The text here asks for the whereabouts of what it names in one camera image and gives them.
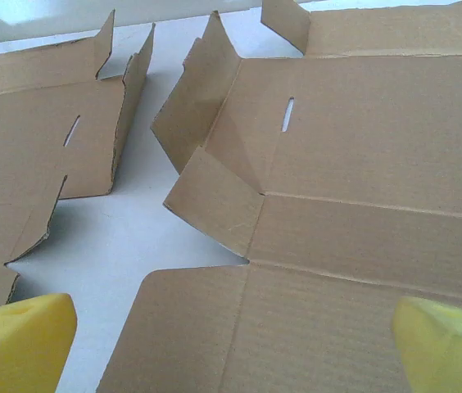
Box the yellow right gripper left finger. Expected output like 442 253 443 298
0 292 79 393

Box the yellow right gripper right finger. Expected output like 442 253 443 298
392 295 462 393

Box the brown cardboard box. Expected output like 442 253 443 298
0 10 156 314
96 0 462 393

